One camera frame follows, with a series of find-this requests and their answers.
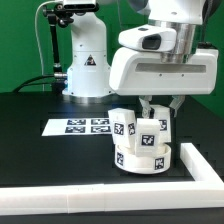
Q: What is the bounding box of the white L-shaped fence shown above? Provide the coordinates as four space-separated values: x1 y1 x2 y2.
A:
0 143 224 216

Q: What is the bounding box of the white round stool seat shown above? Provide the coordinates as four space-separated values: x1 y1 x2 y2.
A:
114 144 171 174

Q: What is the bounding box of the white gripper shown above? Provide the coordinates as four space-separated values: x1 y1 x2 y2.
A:
109 47 218 118

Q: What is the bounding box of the black cable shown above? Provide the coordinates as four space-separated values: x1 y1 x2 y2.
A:
12 74 68 93

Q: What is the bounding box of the white cable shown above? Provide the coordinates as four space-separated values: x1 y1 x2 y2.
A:
34 0 64 92

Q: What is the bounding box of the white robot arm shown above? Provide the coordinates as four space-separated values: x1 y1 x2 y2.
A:
63 0 223 117

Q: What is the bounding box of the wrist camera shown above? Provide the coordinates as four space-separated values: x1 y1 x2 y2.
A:
118 24 177 52

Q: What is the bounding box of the white marker sheet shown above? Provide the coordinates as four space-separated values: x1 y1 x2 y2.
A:
42 118 111 136

